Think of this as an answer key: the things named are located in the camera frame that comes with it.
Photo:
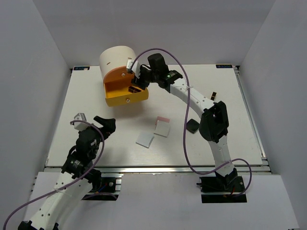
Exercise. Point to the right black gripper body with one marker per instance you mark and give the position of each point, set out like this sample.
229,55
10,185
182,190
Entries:
154,75

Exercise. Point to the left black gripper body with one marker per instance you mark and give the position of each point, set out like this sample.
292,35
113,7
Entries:
92,155

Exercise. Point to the peach top drawer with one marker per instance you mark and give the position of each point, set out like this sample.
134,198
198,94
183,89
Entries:
117,74

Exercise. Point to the yellow drawer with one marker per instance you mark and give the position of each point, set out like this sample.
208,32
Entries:
116,93

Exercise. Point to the gold black lipstick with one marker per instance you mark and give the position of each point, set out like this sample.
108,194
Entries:
213,96
133,89

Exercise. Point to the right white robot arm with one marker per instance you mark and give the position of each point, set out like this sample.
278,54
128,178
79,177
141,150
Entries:
213,116

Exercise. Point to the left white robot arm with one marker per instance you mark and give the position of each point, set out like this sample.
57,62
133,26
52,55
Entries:
78,178

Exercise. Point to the light blue square palette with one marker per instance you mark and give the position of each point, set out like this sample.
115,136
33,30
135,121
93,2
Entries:
145,139

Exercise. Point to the white round drawer cabinet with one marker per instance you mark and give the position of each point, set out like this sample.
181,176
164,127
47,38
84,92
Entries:
115,58

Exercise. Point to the pink square palette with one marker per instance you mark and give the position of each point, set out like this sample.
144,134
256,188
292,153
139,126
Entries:
162,119

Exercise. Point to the white square palette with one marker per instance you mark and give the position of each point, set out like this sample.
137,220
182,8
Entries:
162,129

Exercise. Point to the left blue table sticker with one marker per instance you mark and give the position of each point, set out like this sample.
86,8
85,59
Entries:
81,68

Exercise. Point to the blue table sticker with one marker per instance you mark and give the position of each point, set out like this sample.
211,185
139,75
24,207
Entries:
81,68
224,66

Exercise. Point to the right blue table sticker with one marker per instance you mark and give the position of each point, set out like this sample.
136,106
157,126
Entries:
224,66

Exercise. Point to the black square compact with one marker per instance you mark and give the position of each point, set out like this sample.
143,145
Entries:
192,126

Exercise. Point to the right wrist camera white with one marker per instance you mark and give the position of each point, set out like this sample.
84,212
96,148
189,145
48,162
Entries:
133,67

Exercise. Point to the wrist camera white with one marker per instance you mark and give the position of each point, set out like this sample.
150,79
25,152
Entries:
78,122
133,67

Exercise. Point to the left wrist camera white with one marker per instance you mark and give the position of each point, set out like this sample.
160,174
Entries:
78,122

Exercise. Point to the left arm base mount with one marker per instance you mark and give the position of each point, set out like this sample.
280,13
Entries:
103,186

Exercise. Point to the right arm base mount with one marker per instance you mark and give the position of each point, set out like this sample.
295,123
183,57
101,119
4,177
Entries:
213,191

